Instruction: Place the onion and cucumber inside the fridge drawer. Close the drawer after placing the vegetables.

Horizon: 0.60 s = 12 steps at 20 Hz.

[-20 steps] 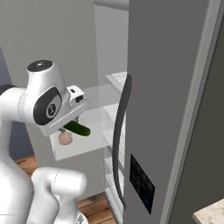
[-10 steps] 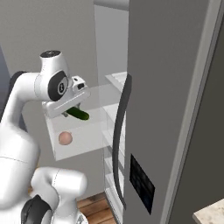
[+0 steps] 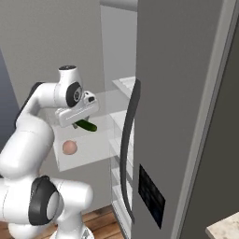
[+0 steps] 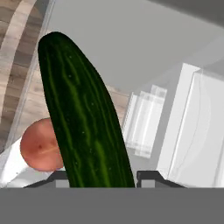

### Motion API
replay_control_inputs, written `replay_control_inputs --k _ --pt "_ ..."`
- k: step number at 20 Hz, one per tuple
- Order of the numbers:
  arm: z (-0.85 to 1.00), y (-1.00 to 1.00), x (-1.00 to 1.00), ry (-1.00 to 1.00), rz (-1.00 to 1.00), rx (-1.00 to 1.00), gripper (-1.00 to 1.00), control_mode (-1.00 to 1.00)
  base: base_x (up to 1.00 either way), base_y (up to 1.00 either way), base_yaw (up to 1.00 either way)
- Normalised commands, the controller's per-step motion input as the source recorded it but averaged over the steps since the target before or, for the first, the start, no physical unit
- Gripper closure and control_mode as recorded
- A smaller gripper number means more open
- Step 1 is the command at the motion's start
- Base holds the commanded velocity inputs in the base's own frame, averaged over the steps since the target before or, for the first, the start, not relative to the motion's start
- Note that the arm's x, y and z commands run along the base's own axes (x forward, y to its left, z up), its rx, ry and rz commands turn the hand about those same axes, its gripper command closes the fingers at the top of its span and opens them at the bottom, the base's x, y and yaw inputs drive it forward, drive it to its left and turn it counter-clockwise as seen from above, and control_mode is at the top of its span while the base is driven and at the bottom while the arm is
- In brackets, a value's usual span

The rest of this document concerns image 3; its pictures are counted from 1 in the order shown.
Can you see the green cucumber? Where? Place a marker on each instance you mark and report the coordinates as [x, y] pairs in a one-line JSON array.
[[87, 125]]

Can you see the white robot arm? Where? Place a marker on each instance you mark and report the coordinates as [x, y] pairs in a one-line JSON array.
[[28, 146]]

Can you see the grey fridge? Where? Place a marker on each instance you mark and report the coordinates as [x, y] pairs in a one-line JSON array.
[[121, 93]]

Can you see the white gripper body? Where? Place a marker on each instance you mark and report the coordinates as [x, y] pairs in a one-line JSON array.
[[77, 112]]

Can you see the grey fridge door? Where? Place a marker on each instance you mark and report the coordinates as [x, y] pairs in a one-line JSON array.
[[177, 118]]

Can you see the clear fridge drawer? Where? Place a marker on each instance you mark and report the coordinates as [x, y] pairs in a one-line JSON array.
[[93, 130]]

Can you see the pink onion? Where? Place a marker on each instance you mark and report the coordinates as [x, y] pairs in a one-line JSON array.
[[69, 147]]

